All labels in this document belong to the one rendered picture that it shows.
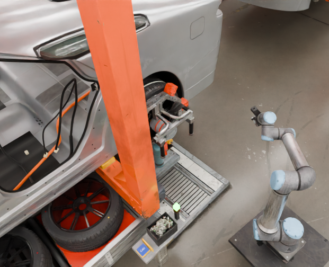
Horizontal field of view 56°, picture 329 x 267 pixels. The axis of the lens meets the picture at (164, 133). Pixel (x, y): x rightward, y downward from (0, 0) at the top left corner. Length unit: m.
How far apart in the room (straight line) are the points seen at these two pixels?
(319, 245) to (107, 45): 2.24
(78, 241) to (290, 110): 2.90
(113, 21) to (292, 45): 4.27
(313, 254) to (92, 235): 1.71
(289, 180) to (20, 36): 1.71
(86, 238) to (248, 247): 1.27
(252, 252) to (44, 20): 2.20
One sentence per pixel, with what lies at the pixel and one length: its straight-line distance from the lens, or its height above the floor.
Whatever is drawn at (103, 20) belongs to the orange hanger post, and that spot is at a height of 2.19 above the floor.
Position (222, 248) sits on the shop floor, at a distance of 2.99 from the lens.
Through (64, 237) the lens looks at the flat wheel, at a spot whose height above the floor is 0.50.
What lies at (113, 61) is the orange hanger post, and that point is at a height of 2.00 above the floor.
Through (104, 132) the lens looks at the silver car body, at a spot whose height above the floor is 1.05.
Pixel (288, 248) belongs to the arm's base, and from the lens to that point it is 2.65.
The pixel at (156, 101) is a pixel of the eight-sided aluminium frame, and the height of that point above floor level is 1.12.
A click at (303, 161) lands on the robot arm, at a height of 1.16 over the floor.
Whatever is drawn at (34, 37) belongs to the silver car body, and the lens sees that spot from 1.93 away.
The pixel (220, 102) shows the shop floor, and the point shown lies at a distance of 4.11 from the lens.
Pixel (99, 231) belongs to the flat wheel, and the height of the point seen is 0.50.
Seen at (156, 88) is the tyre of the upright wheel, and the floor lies 1.16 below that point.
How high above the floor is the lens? 2.77
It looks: 48 degrees down
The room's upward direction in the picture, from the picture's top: 5 degrees counter-clockwise
